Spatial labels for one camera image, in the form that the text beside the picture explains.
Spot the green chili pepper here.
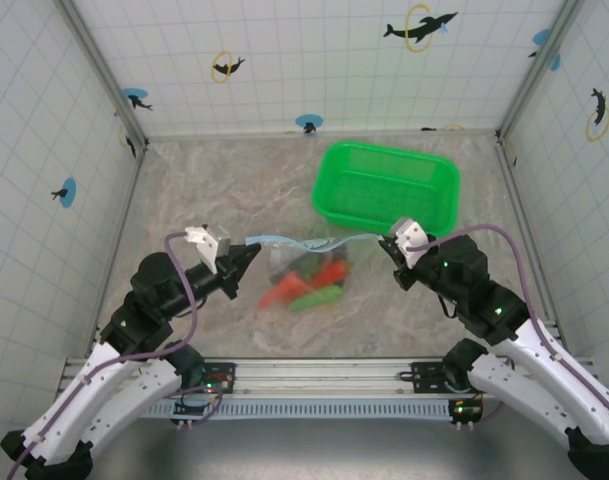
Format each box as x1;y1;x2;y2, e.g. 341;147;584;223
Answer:
287;286;344;313

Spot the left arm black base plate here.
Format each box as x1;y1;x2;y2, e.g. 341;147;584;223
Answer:
193;360;238;396

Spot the white slotted cable duct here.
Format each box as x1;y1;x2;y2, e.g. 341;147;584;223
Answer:
138;398;458;419

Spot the clear elephant zip-top bag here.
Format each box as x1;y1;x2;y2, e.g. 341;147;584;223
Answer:
244;230;388;315

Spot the small dolphin ring sticker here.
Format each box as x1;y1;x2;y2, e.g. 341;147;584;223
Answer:
211;49;247;84

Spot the orange carrot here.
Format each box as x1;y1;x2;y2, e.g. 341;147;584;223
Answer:
257;272;315;310

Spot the upright dolphin ring sticker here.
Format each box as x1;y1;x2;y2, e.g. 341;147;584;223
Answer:
585;87;609;143

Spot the small controller board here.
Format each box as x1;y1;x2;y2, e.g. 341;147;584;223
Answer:
447;397;484;431
172;394;220;429

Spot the left small controller board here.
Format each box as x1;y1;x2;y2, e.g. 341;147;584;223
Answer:
172;394;220;429

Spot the aluminium corner post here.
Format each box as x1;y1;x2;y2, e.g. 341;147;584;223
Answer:
498;0;585;139
58;0;150;147

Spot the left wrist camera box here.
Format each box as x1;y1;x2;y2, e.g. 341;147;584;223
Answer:
184;224;232;275

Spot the green plastic mesh basket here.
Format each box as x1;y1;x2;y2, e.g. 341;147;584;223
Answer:
311;141;461;237

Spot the aluminium side frame bar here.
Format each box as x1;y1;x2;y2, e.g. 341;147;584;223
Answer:
496;135;571;357

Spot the right small controller board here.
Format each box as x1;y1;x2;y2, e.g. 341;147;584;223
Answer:
447;397;484;431

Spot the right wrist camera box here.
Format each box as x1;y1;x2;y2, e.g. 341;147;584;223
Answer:
388;216;429;270

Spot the blue circle dolphin sticker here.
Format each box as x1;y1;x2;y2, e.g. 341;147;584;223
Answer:
50;177;78;208
527;28;563;72
122;87;154;112
295;113;325;135

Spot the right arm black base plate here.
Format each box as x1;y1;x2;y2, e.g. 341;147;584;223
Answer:
411;360;473;396

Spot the red chili pepper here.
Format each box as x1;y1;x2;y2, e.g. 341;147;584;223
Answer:
311;260;349;287

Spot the aluminium mounting rail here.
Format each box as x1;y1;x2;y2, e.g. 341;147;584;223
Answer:
58;355;598;400

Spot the large dolphin ring sticker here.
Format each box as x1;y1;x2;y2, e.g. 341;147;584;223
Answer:
382;3;459;54

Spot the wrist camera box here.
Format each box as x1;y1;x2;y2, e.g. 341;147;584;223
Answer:
388;216;429;270
184;224;232;275

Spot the aluminium rear frame bar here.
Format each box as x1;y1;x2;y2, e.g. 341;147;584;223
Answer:
144;128;503;142

